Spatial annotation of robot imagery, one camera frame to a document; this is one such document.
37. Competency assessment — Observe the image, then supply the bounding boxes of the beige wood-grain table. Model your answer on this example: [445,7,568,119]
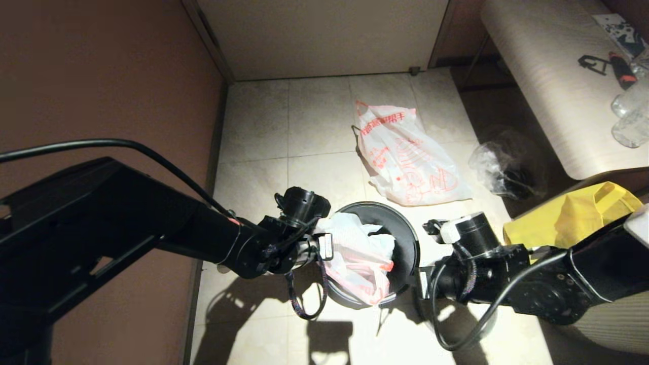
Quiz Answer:
[479,0,649,181]

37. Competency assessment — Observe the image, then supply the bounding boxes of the yellow fabric tote bag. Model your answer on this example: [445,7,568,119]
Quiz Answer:
[503,181,643,250]

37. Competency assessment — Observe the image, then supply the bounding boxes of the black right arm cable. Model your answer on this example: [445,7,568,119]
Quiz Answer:
[430,251,569,352]

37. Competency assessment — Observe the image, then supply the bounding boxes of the white red-printed trash bag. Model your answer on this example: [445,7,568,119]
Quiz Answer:
[351,99,473,207]

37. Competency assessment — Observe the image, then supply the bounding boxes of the white plastic bag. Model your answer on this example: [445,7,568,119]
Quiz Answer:
[314,212,397,306]

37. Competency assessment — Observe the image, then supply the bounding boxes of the crumpled clear plastic bag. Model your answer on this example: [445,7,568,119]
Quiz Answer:
[467,139,538,201]

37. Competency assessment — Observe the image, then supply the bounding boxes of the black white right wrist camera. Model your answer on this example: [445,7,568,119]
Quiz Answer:
[422,212,503,258]

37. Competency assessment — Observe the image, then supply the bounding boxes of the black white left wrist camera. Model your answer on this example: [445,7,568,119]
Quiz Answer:
[273,187,332,230]

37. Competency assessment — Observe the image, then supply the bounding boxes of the blue white printed paper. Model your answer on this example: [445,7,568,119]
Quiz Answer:
[592,14,649,61]

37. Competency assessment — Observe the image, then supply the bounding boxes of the black round trash bin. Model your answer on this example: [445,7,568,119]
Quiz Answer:
[324,202,421,310]

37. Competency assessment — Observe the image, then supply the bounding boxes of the clear plastic bottle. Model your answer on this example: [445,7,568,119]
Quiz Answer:
[611,103,649,149]
[611,75,649,119]

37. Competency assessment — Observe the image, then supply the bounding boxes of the beige ribbed stool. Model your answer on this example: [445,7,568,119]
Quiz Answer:
[558,291,649,355]

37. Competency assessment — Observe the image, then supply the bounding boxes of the black metal clip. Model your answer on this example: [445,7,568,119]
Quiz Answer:
[578,55,612,77]

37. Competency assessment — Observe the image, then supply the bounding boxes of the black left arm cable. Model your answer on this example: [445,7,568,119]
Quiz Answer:
[0,139,330,321]

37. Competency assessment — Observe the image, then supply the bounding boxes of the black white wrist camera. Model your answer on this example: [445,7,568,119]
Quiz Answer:
[422,212,503,258]
[273,187,332,230]

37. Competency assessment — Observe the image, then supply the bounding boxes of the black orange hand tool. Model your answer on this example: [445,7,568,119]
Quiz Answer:
[610,52,638,91]

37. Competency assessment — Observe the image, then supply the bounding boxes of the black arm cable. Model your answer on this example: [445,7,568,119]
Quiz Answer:
[0,139,330,321]
[430,251,569,352]

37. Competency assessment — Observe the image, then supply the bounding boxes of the white door panel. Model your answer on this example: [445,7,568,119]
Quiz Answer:
[195,0,451,83]

